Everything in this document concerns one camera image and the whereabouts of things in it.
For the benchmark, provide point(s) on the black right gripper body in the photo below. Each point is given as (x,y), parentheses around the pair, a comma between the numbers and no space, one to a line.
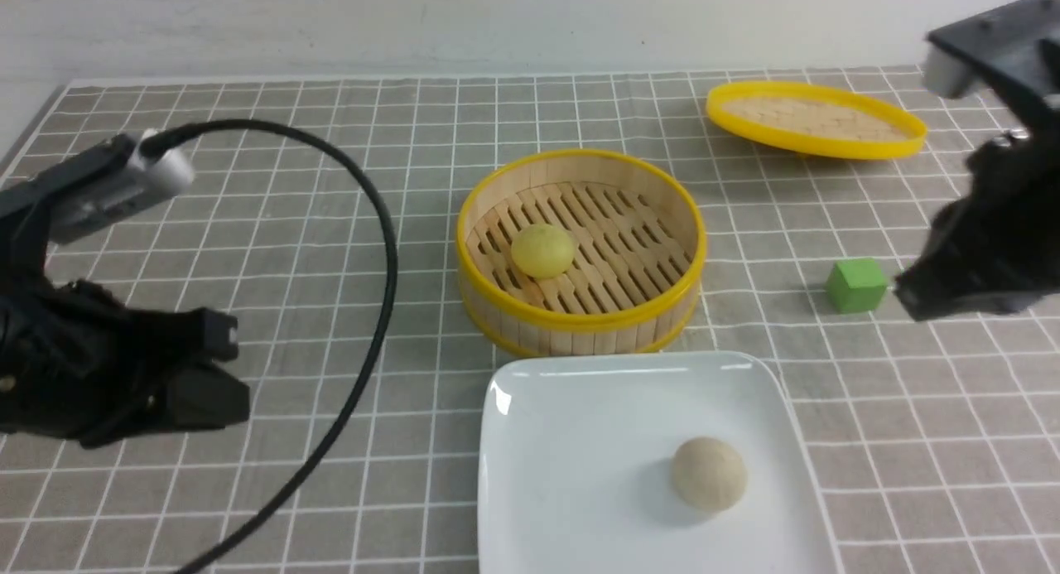
(995,250)

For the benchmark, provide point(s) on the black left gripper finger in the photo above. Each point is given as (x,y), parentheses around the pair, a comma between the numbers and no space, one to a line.
(218,334)
(204,398)

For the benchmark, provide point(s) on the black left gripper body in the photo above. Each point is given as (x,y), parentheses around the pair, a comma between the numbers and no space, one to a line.
(78,365)

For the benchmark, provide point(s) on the yellow steamed bun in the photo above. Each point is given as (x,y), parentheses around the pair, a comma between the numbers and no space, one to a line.
(543,251)

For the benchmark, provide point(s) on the beige steamed bun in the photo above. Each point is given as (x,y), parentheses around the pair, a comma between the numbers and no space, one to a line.
(708,475)

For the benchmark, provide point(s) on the white square plate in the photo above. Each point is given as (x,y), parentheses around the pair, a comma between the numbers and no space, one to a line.
(575,453)

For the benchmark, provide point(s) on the green cube block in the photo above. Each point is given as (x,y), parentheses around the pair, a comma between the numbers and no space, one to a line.
(856,285)

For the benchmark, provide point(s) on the grey checkered tablecloth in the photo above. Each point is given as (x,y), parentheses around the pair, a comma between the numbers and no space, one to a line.
(936,444)

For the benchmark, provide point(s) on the yellow bamboo steamer lid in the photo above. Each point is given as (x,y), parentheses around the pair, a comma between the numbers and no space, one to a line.
(816,120)

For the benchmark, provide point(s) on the yellow rimmed bamboo steamer basket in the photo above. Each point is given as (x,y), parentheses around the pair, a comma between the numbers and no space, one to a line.
(635,279)

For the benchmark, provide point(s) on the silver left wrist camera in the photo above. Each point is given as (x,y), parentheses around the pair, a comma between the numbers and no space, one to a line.
(94,190)

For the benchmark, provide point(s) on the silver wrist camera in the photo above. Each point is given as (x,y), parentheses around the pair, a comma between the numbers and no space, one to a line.
(94,190)
(1012,50)

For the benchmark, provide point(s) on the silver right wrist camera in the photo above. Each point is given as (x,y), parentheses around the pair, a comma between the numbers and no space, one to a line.
(1012,50)

